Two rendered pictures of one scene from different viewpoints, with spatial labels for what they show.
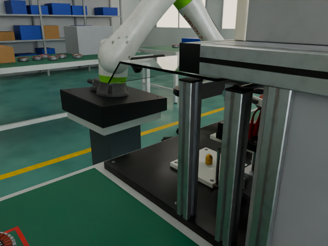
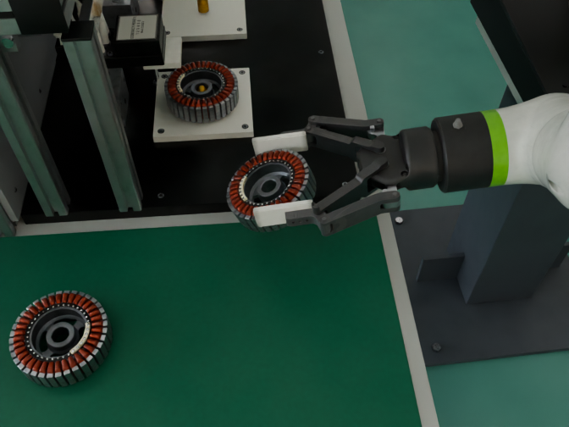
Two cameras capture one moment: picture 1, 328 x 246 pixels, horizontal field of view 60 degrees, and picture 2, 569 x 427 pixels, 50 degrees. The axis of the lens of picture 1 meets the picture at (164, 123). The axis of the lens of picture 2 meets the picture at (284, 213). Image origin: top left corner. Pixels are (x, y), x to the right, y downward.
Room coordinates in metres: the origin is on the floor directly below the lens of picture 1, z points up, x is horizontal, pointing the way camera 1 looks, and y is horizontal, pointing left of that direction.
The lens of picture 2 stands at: (1.40, -0.81, 1.43)
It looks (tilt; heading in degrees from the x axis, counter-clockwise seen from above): 52 degrees down; 127
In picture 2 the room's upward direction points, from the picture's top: straight up
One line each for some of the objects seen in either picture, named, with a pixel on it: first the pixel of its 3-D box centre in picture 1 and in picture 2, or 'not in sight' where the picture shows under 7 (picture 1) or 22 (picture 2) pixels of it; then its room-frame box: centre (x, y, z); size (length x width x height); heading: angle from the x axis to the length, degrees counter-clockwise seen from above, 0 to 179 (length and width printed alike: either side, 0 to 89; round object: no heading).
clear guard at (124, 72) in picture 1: (192, 74); not in sight; (0.63, -0.06, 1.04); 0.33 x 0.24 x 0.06; 41
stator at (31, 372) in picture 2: not in sight; (62, 337); (0.99, -0.71, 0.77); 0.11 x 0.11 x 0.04
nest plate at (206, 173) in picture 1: (208, 165); (203, 13); (0.69, -0.12, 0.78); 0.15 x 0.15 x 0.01; 41
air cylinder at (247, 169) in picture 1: (256, 178); (120, 6); (0.59, -0.22, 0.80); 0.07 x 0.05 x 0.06; 131
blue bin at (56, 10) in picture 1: (57, 9); not in sight; (6.84, 2.37, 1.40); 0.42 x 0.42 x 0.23; 41
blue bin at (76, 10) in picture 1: (75, 10); not in sight; (7.13, 2.05, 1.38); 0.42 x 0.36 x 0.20; 39
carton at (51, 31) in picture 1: (47, 31); not in sight; (6.66, 2.60, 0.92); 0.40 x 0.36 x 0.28; 42
